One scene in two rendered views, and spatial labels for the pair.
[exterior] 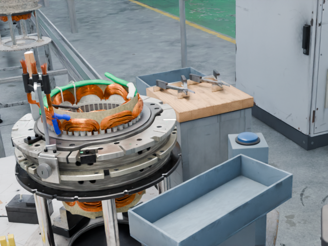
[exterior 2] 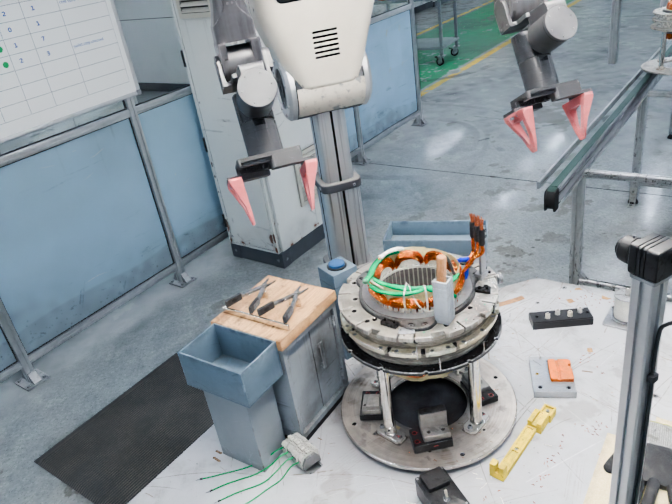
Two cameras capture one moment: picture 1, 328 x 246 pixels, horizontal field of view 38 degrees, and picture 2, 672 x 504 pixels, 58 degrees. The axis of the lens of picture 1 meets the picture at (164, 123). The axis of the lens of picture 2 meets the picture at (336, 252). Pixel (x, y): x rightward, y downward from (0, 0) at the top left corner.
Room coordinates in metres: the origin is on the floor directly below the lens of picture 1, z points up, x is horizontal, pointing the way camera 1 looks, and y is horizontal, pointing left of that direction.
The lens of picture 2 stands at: (1.53, 0.94, 1.76)
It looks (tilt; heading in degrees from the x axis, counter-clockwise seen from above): 28 degrees down; 239
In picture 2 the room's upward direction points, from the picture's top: 9 degrees counter-clockwise
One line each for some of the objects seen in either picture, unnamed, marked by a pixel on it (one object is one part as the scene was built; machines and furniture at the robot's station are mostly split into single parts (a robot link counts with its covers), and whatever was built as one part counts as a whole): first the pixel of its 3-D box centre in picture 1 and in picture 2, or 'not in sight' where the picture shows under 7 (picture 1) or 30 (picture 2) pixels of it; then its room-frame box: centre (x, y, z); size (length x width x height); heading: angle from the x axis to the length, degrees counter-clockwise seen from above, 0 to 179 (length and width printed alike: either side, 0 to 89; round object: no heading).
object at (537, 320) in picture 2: not in sight; (560, 318); (0.41, 0.15, 0.79); 0.15 x 0.05 x 0.02; 142
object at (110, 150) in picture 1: (95, 122); (416, 292); (0.87, 0.13, 1.09); 0.32 x 0.32 x 0.01
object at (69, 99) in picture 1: (63, 101); not in sight; (0.91, 0.20, 1.12); 0.05 x 0.04 x 0.04; 109
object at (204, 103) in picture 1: (197, 96); (274, 310); (1.09, -0.08, 1.05); 0.20 x 0.19 x 0.02; 22
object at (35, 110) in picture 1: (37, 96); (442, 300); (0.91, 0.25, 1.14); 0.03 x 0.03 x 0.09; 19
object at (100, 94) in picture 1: (89, 94); not in sight; (0.95, 0.15, 1.12); 0.06 x 0.02 x 0.04; 109
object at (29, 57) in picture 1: (31, 67); (441, 271); (0.90, 0.25, 1.20); 0.02 x 0.02 x 0.06
